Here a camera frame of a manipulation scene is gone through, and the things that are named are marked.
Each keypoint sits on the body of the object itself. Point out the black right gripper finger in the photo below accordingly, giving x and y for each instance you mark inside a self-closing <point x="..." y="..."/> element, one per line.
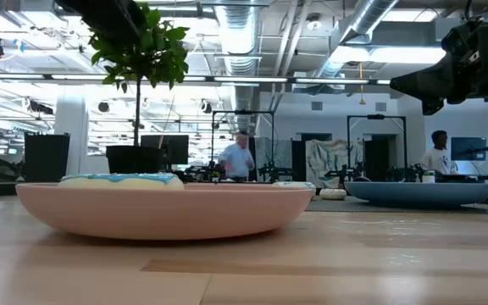
<point x="432" y="107"/>
<point x="430" y="84"/>

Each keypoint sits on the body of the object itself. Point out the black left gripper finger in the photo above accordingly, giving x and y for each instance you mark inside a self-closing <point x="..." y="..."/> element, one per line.
<point x="100" y="10"/>

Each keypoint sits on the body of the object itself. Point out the white donut with blue splotches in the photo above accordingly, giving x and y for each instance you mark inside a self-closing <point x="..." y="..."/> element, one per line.
<point x="297" y="184"/>

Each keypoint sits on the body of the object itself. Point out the black background robot arm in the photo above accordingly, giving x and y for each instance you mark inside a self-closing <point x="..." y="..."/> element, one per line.
<point x="345" y="173"/>
<point x="269" y="171"/>

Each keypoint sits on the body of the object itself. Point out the person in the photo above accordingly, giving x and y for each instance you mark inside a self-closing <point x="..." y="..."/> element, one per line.
<point x="236" y="159"/>
<point x="438" y="159"/>

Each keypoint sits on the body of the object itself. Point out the green leafy plant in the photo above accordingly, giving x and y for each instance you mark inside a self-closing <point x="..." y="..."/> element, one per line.
<point x="142" y="46"/>

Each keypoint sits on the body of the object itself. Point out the yellow hanging pendant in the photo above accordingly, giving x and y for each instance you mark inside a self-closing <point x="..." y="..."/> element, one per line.
<point x="362" y="101"/>

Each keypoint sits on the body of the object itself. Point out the small white cup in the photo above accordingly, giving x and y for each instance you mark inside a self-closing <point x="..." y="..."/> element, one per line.
<point x="428" y="178"/>

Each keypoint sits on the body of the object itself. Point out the blue plate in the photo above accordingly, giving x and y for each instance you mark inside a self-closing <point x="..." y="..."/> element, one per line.
<point x="417" y="195"/>

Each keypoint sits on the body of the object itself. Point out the grey woven mat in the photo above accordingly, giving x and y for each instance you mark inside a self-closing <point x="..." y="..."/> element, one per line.
<point x="396" y="209"/>

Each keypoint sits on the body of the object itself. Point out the patterned cloth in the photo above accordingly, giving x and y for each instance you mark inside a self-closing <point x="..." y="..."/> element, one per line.
<point x="333" y="156"/>
<point x="280" y="152"/>

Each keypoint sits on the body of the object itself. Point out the black computer monitor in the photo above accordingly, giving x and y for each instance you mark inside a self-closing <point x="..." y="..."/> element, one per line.
<point x="172" y="148"/>

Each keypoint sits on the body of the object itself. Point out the black cabinet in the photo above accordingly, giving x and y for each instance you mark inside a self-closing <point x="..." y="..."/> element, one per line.
<point x="47" y="156"/>

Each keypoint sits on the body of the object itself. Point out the blue iced donut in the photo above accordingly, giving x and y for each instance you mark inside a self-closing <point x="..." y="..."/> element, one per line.
<point x="121" y="183"/>

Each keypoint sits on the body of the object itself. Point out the pink plate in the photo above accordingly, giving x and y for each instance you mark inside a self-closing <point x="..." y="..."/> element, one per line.
<point x="163" y="216"/>

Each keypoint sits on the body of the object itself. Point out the blue wall screen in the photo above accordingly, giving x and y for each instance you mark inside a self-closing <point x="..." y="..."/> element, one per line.
<point x="468" y="148"/>

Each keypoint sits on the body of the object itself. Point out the black gantry frame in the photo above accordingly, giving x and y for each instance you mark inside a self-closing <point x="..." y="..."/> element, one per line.
<point x="244" y="112"/>
<point x="375" y="116"/>

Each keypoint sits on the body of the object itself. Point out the silver ceiling duct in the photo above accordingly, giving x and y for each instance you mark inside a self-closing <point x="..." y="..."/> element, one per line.
<point x="367" y="17"/>
<point x="237" y="38"/>

